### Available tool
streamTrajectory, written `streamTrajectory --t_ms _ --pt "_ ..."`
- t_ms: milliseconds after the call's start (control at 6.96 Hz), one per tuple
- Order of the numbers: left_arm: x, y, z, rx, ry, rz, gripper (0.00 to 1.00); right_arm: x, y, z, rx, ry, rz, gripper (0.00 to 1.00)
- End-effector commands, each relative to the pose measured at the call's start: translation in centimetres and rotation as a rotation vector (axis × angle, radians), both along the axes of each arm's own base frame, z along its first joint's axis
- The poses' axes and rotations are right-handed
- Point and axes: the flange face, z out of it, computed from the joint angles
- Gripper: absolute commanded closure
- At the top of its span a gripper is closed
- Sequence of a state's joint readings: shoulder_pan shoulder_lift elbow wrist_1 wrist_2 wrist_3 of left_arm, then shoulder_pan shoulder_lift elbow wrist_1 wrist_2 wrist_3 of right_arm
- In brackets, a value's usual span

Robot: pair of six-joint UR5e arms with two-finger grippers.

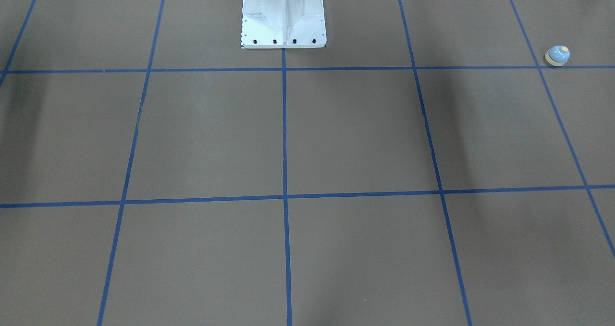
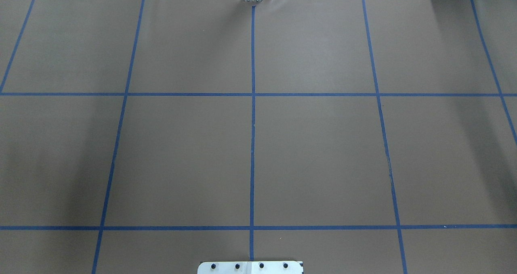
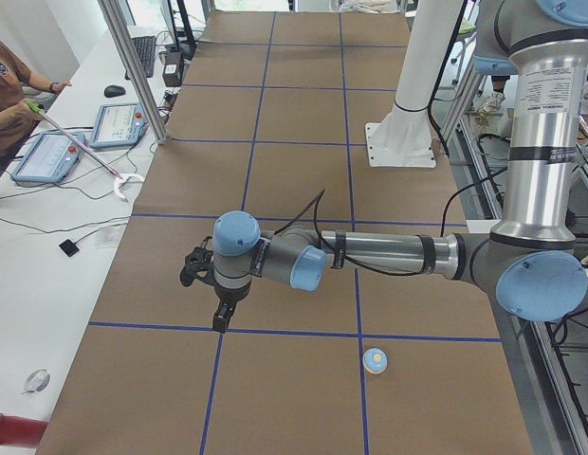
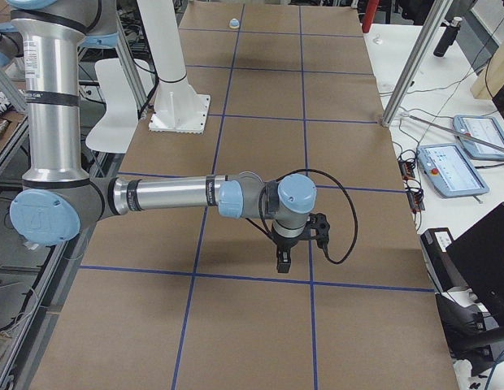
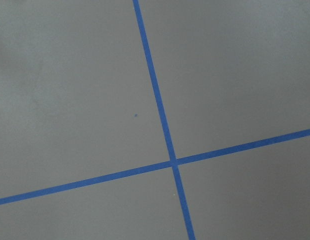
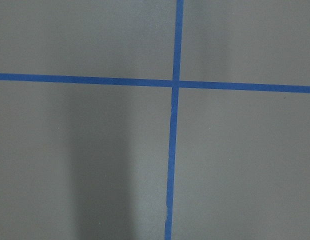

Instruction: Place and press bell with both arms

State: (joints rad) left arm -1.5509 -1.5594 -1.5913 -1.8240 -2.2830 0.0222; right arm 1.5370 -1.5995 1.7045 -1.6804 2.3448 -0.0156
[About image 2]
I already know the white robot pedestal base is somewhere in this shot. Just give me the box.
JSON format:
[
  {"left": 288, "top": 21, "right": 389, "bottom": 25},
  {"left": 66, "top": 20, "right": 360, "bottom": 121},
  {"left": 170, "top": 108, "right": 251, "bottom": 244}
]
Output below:
[{"left": 197, "top": 260, "right": 304, "bottom": 274}]

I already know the brown paper table cover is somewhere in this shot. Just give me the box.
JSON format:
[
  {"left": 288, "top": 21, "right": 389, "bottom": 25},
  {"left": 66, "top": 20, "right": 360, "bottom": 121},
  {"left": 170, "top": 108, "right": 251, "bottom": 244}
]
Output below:
[{"left": 1, "top": 0, "right": 516, "bottom": 274}]

